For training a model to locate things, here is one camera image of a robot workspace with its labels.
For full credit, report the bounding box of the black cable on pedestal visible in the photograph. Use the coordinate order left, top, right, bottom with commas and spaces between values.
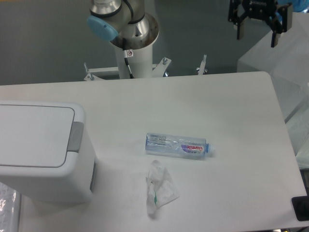
122, 38, 135, 79

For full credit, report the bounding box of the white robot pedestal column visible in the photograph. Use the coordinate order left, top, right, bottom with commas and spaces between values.
113, 43, 153, 73

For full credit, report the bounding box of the white pedestal base frame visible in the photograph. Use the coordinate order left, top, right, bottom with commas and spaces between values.
84, 57, 171, 81

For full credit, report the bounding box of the white levelling foot bolt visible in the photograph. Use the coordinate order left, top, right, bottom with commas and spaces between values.
196, 54, 208, 75

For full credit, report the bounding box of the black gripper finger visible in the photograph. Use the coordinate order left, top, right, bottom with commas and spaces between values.
265, 4, 293, 47
228, 0, 248, 40

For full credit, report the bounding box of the white trash can lid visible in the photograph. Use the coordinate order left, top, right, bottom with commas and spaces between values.
0, 105, 74, 167

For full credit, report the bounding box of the clear plastic water bottle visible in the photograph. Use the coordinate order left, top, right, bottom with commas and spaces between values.
145, 133, 213, 160

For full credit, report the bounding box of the black device at table edge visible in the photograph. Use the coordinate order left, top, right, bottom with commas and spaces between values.
292, 196, 309, 221

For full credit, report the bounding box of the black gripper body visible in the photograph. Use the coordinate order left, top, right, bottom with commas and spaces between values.
238, 0, 292, 21

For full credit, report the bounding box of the white plastic trash can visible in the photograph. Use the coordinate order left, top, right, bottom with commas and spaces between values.
0, 100, 98, 203

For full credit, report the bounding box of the crumpled clear plastic wrapper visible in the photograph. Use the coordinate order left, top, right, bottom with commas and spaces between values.
146, 160, 180, 215

